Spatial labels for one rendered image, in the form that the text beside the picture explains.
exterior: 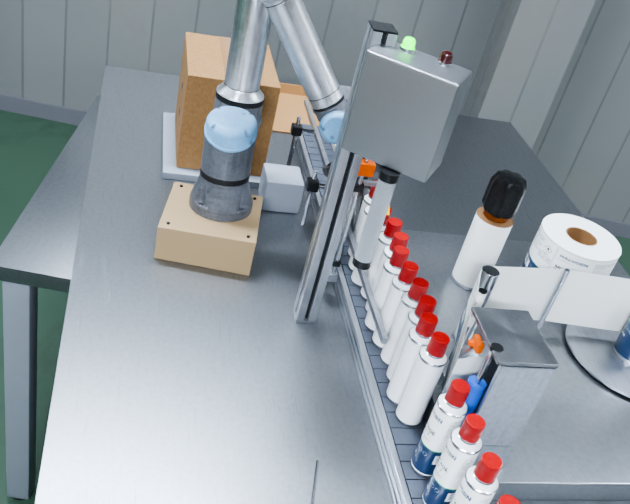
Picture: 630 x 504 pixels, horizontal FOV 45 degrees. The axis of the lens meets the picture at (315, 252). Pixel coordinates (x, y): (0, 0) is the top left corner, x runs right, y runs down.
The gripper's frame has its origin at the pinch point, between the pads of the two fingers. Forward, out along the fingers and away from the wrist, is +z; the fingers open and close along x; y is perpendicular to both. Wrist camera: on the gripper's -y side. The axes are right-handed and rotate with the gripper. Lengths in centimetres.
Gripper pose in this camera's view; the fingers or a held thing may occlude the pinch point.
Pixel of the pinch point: (355, 227)
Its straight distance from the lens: 184.8
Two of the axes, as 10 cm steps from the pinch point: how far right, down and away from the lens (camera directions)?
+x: -2.4, -1.2, 9.6
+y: 9.6, 0.8, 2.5
